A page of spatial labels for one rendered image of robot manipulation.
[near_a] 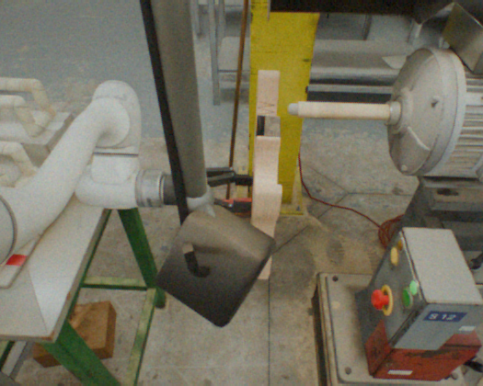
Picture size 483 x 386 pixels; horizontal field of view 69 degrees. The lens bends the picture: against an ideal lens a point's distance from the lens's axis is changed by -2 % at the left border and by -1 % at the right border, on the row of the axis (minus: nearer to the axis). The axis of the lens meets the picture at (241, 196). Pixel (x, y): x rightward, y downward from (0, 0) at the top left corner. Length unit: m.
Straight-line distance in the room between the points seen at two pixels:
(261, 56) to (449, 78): 1.06
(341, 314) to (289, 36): 1.16
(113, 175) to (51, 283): 0.29
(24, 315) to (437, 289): 0.82
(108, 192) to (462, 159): 0.72
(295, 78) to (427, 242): 1.14
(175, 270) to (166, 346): 1.64
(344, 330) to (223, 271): 1.39
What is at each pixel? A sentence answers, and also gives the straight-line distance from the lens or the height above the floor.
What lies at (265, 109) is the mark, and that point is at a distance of 0.80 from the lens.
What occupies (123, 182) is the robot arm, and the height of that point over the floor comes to 1.10.
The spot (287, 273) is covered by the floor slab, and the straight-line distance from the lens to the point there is 1.95.
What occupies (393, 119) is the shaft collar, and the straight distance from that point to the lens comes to 0.78.
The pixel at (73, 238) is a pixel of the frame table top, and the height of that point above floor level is 0.93.
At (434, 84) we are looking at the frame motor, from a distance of 0.73.
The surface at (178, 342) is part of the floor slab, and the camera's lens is 1.80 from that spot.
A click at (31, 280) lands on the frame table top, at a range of 0.97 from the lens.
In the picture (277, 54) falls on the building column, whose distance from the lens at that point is 1.66.
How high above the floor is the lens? 1.65
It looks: 46 degrees down
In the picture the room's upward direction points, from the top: straight up
